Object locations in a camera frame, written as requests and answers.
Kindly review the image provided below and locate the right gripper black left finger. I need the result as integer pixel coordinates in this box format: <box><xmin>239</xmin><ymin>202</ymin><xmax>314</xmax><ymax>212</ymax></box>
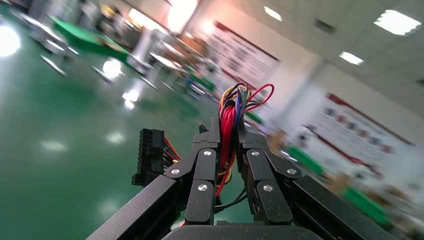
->
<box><xmin>86</xmin><ymin>118</ymin><xmax>222</xmax><ymax>240</ymax></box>

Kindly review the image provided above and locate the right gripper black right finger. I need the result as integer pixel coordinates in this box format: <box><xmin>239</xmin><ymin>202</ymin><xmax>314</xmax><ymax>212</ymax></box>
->
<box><xmin>237</xmin><ymin>123</ymin><xmax>398</xmax><ymax>240</ymax></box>

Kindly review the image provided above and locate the red yellow power supply wire bundle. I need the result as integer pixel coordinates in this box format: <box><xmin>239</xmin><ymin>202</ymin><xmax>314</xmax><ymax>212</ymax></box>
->
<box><xmin>131</xmin><ymin>82</ymin><xmax>276</xmax><ymax>215</ymax></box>

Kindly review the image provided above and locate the green floor barrier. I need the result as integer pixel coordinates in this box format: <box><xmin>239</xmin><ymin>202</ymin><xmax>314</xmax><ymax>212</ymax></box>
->
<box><xmin>285</xmin><ymin>145</ymin><xmax>394</xmax><ymax>229</ymax></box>

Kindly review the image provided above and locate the rectangular ceiling light panel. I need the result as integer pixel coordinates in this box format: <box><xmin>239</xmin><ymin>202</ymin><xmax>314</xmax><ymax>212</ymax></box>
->
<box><xmin>373</xmin><ymin>9</ymin><xmax>422</xmax><ymax>36</ymax></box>
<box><xmin>263</xmin><ymin>5</ymin><xmax>283</xmax><ymax>22</ymax></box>

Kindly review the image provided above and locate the green workbench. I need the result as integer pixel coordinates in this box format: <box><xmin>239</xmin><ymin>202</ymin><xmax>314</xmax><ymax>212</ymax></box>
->
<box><xmin>51</xmin><ymin>15</ymin><xmax>132</xmax><ymax>66</ymax></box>

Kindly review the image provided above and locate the white red wall poster board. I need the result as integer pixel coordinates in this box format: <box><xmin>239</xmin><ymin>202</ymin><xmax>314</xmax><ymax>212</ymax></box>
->
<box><xmin>205</xmin><ymin>20</ymin><xmax>281</xmax><ymax>91</ymax></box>
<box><xmin>288</xmin><ymin>92</ymin><xmax>416</xmax><ymax>188</ymax></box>

